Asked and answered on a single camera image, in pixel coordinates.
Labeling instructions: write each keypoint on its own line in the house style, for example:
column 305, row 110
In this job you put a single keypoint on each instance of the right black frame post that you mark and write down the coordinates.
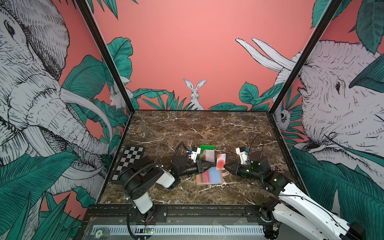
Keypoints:
column 323, row 23

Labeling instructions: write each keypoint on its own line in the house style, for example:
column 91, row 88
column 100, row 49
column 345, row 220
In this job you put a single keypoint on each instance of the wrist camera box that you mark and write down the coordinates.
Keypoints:
column 242, row 152
column 194, row 153

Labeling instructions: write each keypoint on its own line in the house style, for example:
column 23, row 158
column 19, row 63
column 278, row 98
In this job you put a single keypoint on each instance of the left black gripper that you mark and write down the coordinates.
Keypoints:
column 199, row 167

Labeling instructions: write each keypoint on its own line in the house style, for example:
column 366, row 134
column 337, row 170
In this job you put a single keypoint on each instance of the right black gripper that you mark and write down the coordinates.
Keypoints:
column 235, row 168

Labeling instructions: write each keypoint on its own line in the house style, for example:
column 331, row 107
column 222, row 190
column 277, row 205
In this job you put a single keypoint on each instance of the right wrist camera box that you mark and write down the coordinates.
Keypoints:
column 242, row 152

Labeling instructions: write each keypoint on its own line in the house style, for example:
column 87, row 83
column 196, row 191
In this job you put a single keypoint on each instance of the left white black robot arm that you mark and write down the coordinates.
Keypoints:
column 141, row 175

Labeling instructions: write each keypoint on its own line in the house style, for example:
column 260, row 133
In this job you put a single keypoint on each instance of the black white checkerboard plate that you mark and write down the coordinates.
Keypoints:
column 131, row 154

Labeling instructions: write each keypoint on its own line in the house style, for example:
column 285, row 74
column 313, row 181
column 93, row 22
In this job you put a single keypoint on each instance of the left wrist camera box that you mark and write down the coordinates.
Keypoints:
column 194, row 153

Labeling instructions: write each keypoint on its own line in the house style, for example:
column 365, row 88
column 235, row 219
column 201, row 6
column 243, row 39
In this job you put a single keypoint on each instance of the white slotted cable duct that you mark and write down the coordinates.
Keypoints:
column 175, row 230

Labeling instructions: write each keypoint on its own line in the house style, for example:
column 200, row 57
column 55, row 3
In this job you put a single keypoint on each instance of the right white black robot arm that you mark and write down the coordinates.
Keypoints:
column 289, row 205

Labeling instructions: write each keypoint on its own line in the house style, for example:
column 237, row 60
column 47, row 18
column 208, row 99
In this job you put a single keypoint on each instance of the black front mounting rail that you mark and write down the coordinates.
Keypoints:
column 164, row 212

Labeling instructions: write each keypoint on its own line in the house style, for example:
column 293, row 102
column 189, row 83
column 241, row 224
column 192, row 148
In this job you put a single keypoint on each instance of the black frame post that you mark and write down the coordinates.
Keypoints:
column 103, row 48
column 323, row 23

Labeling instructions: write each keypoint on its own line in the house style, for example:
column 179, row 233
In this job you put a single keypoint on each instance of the white red credit card stack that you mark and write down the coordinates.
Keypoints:
column 208, row 155

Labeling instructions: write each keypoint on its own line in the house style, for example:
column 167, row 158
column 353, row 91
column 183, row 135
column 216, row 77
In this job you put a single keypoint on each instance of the pink leather card holder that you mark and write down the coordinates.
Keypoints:
column 216, row 177

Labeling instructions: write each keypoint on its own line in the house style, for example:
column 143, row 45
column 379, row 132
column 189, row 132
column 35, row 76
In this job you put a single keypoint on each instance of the green plastic tray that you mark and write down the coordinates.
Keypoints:
column 203, row 147

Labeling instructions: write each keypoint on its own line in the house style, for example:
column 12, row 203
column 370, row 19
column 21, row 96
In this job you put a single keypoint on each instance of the left black frame post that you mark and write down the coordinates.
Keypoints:
column 103, row 48

